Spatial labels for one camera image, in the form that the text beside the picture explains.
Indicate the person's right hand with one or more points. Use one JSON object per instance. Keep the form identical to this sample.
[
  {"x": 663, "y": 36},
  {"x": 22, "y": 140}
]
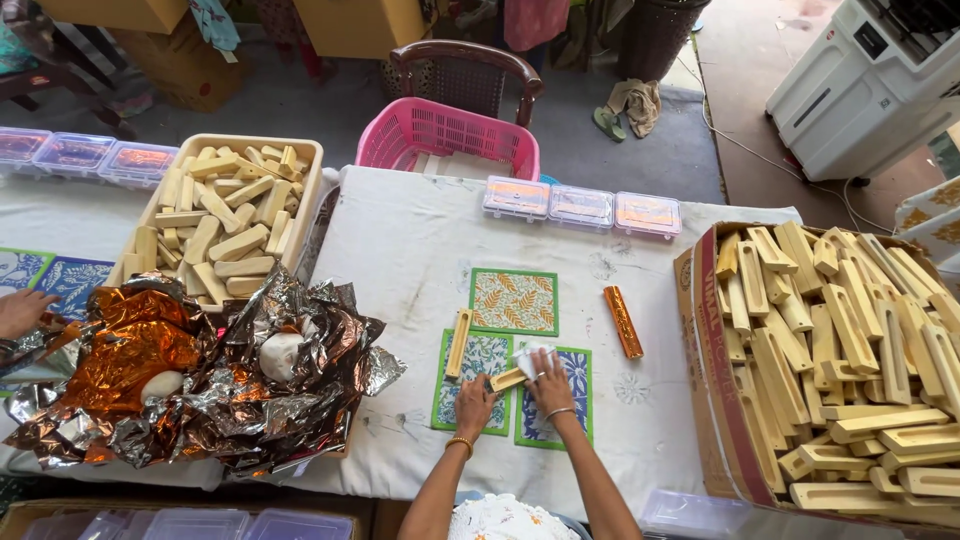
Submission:
[{"x": 553, "y": 388}]

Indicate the person's left hand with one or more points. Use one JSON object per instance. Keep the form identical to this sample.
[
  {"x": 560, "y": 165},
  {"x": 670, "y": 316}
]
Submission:
[{"x": 475, "y": 409}]

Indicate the small pale wooden block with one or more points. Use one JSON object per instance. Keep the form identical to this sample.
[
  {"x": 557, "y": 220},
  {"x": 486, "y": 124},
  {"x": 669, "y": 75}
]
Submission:
[{"x": 508, "y": 379}]

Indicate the blue floral coaster green border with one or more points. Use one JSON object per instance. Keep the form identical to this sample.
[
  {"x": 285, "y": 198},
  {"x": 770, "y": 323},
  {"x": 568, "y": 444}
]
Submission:
[{"x": 469, "y": 360}]

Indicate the blue flower coaster green border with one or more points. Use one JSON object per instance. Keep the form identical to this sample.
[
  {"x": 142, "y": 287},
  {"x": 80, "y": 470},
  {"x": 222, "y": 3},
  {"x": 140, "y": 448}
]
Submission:
[{"x": 574, "y": 375}]

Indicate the silver bangle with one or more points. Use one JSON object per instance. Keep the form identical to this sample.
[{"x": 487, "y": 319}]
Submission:
[{"x": 559, "y": 412}]

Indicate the gold bangle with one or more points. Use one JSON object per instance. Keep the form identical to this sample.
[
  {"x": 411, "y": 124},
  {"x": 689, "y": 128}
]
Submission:
[{"x": 459, "y": 444}]

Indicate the slotted wooden holder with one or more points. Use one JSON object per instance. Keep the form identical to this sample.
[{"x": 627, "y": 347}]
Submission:
[{"x": 458, "y": 343}]

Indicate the orange leaf coaster green border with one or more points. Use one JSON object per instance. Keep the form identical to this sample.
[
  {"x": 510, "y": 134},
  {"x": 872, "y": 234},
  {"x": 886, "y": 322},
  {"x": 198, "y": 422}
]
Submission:
[{"x": 514, "y": 301}]

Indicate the copper foil wrapped bar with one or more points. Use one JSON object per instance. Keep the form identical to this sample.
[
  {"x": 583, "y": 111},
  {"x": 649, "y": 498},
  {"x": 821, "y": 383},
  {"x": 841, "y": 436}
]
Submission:
[{"x": 623, "y": 321}]

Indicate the white table cloth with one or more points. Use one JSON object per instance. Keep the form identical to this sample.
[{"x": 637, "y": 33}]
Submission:
[{"x": 660, "y": 405}]

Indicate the person's white floral clothing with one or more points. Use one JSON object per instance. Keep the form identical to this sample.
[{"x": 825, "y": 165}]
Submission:
[{"x": 504, "y": 521}]

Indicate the brown cardboard carton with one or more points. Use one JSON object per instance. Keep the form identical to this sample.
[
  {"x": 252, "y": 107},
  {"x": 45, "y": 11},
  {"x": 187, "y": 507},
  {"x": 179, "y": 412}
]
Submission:
[{"x": 709, "y": 360}]

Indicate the clear plastic box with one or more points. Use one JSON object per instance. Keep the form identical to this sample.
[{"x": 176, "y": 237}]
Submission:
[
  {"x": 73, "y": 154},
  {"x": 580, "y": 206},
  {"x": 139, "y": 163},
  {"x": 647, "y": 214},
  {"x": 690, "y": 514},
  {"x": 516, "y": 197},
  {"x": 19, "y": 146}
]

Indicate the heap of copper silver foil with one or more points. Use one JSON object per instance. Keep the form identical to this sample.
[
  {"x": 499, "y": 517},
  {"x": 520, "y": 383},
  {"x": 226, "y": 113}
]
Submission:
[{"x": 217, "y": 390}]

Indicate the green slipper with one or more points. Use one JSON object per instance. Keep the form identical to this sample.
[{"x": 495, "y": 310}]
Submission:
[{"x": 609, "y": 124}]

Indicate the pink plastic basket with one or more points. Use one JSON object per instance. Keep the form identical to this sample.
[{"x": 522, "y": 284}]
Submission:
[{"x": 448, "y": 139}]

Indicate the beige plastic tray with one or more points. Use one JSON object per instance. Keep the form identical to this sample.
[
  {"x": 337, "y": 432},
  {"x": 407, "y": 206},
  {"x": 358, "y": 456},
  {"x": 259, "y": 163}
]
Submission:
[{"x": 309, "y": 187}]

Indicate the pile of slotted wooden holders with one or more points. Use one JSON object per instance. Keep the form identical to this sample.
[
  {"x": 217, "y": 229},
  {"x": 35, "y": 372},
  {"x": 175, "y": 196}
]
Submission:
[{"x": 840, "y": 360}]

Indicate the beige crumpled rag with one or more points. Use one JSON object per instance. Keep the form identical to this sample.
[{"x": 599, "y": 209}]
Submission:
[{"x": 637, "y": 103}]

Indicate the carton of clear plastic boxes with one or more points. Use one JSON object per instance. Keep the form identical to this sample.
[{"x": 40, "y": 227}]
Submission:
[{"x": 187, "y": 523}]

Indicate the pile of plain wooden blocks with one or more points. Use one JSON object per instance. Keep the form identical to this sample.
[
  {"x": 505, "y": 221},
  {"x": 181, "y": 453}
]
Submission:
[{"x": 221, "y": 217}]

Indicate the brown plastic chair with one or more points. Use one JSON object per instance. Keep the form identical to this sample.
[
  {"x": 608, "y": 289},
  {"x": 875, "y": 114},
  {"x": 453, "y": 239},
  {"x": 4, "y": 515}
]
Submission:
[{"x": 465, "y": 75}]

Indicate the pink hanging cloth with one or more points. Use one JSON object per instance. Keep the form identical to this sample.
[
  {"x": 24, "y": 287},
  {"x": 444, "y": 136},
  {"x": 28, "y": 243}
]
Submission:
[{"x": 534, "y": 22}]

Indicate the dark woven bin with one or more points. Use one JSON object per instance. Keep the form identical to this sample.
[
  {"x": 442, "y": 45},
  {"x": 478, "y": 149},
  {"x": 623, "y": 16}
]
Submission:
[{"x": 660, "y": 37}]

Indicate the yellow cardboard box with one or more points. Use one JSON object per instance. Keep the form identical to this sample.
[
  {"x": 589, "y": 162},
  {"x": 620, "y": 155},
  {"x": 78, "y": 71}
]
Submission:
[
  {"x": 112, "y": 13},
  {"x": 360, "y": 26}
]

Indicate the white gold patterned fabric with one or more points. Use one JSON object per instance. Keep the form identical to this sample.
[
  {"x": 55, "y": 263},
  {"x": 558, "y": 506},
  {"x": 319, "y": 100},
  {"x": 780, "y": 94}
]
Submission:
[{"x": 934, "y": 217}]

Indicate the blue leaf print coaster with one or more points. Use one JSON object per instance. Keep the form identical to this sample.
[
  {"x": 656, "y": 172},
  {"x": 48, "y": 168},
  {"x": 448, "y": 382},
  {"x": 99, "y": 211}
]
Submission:
[{"x": 73, "y": 283}]

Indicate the white air cooler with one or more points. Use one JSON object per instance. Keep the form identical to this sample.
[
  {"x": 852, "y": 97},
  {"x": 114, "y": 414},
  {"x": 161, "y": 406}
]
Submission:
[{"x": 862, "y": 97}]

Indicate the brown cardboard box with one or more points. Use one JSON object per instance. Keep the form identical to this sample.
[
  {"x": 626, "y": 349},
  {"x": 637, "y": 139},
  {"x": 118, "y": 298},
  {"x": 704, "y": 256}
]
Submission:
[{"x": 184, "y": 71}]

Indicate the blue white print coaster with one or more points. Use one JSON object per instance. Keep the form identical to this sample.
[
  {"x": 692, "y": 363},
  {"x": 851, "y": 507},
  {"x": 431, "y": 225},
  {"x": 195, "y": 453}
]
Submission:
[{"x": 19, "y": 268}]

